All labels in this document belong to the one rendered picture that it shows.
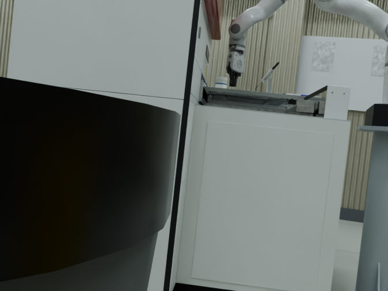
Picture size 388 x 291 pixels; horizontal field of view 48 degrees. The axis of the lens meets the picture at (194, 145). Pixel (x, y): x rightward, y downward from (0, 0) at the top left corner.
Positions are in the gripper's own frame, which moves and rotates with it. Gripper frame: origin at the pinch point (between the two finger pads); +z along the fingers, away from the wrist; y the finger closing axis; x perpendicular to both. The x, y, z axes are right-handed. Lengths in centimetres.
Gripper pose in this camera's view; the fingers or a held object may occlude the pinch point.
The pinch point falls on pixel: (232, 82)
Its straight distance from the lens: 223.8
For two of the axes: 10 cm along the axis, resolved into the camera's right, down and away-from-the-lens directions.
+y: 6.5, 0.5, 7.6
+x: -7.6, -1.0, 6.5
